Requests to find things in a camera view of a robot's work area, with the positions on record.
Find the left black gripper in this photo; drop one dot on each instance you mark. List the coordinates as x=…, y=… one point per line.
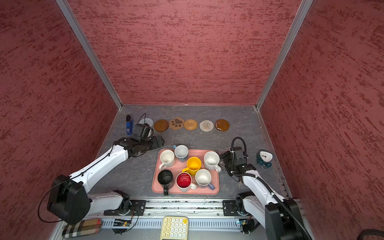
x=155, y=145

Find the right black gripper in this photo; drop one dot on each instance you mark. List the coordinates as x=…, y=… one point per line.
x=225, y=157

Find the dark brown round coaster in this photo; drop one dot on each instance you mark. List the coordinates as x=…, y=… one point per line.
x=161, y=125

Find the grey round coaster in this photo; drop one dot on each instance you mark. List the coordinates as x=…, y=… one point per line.
x=147, y=121

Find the brown paw print coaster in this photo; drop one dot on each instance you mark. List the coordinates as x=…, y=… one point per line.
x=176, y=123

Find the pink plastic tray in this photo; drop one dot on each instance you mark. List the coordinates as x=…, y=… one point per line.
x=177, y=168

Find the glossy amber round coaster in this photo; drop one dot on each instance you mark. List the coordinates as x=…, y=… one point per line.
x=222, y=125

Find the woven tan round coaster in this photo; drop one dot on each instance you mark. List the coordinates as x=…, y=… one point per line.
x=191, y=125

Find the cream lace round coaster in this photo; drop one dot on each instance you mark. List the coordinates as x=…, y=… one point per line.
x=206, y=126

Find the pink flower coaster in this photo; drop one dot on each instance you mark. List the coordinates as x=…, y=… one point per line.
x=220, y=153

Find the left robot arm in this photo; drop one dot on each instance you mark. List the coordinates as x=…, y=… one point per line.
x=80, y=183

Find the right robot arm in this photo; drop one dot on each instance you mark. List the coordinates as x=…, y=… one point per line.
x=281, y=218

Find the light blue patterned mug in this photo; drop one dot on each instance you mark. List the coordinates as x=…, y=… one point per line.
x=181, y=152

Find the blue lighter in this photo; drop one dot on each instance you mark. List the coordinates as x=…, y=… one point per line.
x=129, y=125

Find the small green alarm clock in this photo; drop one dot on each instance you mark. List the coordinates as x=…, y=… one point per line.
x=264, y=159

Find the yellow mug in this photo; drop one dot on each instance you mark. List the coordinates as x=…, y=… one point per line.
x=193, y=165

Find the black mug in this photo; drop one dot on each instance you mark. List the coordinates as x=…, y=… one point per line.
x=166, y=180

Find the red interior white mug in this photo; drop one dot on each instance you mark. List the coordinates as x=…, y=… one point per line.
x=185, y=183

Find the yellow calculator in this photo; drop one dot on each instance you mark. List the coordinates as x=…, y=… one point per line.
x=174, y=228

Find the plaid glasses case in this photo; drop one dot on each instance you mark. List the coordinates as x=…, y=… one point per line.
x=83, y=228

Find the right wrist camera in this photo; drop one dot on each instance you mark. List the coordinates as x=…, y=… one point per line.
x=239, y=157

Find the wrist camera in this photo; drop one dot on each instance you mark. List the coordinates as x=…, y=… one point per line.
x=239, y=157
x=141, y=131

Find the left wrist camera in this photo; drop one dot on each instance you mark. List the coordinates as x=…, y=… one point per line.
x=141, y=131

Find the white mug purple handle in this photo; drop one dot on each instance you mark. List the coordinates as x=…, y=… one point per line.
x=203, y=178

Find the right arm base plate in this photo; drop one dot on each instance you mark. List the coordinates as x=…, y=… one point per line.
x=231, y=208

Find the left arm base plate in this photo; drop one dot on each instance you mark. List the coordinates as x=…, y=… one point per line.
x=136, y=207

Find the aluminium front rail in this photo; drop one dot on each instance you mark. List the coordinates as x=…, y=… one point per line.
x=180, y=207

